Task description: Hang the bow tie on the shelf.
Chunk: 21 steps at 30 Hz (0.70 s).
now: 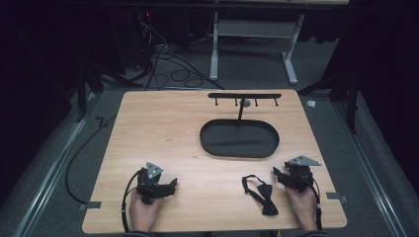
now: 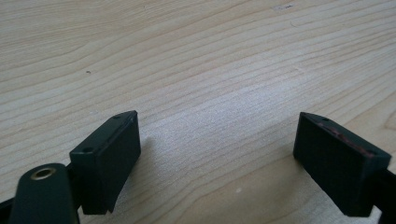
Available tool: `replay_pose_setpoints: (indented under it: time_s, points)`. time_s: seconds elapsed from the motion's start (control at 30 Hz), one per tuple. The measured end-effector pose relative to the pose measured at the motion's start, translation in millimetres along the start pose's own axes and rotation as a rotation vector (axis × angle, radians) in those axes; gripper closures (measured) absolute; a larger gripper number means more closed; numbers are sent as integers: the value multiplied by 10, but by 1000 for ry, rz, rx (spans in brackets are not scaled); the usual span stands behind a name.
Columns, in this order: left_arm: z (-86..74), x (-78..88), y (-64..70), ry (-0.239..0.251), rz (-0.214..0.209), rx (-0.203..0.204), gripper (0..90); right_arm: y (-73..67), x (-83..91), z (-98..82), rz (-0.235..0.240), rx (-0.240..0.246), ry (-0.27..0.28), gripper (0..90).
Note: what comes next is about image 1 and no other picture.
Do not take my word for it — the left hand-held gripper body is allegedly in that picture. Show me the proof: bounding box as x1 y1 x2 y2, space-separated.
135 161 170 205

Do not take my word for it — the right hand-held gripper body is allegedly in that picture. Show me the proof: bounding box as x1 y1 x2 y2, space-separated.
282 155 323 195

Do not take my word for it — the black bow tie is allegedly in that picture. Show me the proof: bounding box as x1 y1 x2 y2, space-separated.
241 174 280 217

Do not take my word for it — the black hook rack with tray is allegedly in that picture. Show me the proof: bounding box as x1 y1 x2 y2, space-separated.
199 92 283 159

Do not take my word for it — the grey tape strip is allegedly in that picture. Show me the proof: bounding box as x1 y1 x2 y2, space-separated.
325 192 349 204
78 200 103 212

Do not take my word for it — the black metal stand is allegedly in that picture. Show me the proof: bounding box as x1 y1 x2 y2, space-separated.
74 58 143 123
296 63 361 135

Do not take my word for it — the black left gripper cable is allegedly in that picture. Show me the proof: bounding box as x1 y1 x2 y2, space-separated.
121 169 143 233

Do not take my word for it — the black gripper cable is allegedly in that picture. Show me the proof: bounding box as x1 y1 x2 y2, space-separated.
295 173 324 231
121 169 143 233

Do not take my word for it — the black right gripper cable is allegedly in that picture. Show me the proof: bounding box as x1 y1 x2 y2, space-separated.
295 173 324 231

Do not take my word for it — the metal floor rail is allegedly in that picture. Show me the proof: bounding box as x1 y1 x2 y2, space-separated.
12 93 100 237
330 98 408 237

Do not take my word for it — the black floor cable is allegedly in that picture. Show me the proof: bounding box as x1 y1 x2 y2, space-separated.
64 114 118 205

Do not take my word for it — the tangle of floor cables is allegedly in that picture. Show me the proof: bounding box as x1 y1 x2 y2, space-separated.
132 11 226 92

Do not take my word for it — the white metal desk frame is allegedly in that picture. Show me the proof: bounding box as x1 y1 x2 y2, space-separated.
209 11 306 86

